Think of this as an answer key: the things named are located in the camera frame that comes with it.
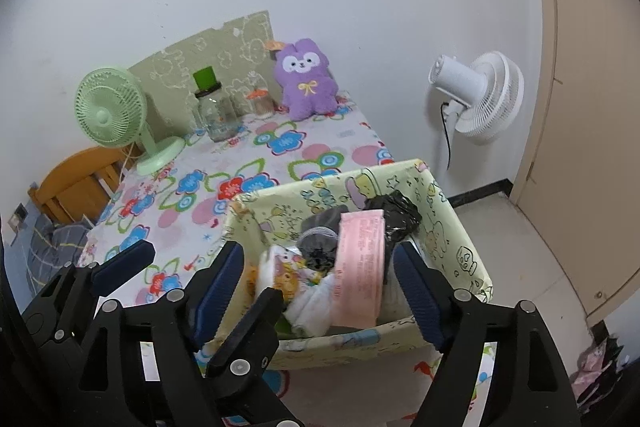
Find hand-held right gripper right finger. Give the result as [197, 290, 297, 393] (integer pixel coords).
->
[394, 241, 581, 427]

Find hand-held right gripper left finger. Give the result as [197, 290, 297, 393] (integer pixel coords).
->
[75, 241, 246, 427]

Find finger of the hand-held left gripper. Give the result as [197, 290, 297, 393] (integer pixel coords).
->
[207, 287, 301, 427]
[22, 241, 156, 344]

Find yellow-green cartoon paper box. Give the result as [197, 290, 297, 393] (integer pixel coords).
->
[220, 159, 496, 371]

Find pink packet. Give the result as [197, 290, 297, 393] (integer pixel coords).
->
[331, 209, 387, 329]

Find yellow cartoon tissue pack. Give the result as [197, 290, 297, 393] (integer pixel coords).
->
[255, 244, 322, 304]

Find white cloth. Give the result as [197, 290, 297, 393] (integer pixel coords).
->
[285, 274, 347, 339]

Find black bag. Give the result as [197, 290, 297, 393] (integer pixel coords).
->
[364, 190, 423, 254]

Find grey drawstring pouch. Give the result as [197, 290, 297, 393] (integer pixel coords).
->
[297, 204, 352, 271]

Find grey plaid pillow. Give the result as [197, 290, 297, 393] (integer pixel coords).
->
[24, 213, 92, 294]

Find wooden bed headboard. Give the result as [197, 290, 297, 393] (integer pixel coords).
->
[27, 146, 139, 226]

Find green desk fan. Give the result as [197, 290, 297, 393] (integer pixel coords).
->
[75, 67, 187, 178]

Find floral tablecloth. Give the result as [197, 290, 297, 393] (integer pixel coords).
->
[82, 93, 501, 427]

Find glass jar with green cap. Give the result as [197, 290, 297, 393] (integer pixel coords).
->
[191, 67, 239, 143]

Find small jar with orange lid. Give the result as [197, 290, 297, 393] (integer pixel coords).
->
[245, 87, 276, 118]

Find pink and dark bags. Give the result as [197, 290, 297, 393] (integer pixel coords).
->
[570, 336, 627, 409]

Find white standing fan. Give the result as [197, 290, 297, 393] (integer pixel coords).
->
[428, 51, 525, 146]

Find green patterned board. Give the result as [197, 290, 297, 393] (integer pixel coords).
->
[126, 10, 277, 144]

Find purple plush bunny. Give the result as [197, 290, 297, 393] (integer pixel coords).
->
[267, 38, 342, 122]

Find beige door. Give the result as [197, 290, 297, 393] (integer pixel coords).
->
[509, 0, 640, 324]

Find white desk fan cable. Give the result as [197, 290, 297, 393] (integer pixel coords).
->
[119, 143, 139, 181]

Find black fan cable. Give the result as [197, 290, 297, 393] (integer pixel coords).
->
[439, 100, 454, 172]

